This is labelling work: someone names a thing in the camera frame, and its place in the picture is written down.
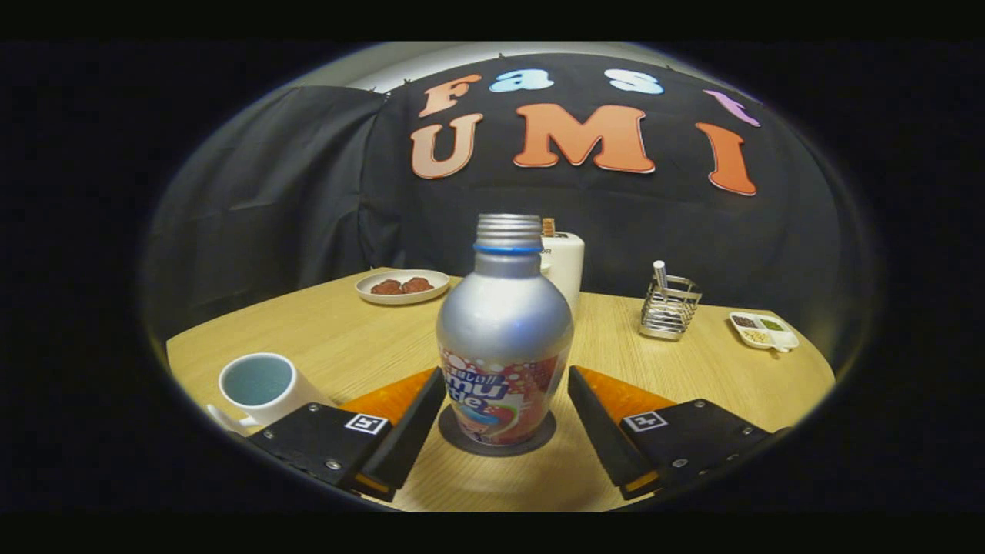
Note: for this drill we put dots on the silver juice bottle red label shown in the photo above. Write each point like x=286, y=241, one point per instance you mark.
x=504, y=323

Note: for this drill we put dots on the brown toast slice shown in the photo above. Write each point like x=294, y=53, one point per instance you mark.
x=548, y=227

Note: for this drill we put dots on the white divided condiment dish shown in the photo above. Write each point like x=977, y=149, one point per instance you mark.
x=763, y=332

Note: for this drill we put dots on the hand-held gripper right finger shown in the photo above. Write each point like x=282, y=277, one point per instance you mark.
x=604, y=431

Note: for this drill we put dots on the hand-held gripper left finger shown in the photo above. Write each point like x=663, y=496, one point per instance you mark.
x=408, y=431

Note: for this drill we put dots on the wooden table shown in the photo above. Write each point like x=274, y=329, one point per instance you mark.
x=346, y=331

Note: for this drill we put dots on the white toaster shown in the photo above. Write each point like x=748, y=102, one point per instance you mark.
x=567, y=265

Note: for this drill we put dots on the white round plate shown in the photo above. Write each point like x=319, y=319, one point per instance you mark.
x=400, y=300

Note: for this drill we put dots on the dark brown round coaster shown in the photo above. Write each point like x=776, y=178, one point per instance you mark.
x=541, y=440

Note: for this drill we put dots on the white cup blue inside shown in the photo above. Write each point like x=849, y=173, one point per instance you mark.
x=304, y=400

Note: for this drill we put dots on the brown food piece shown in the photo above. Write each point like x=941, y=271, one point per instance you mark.
x=386, y=288
x=417, y=285

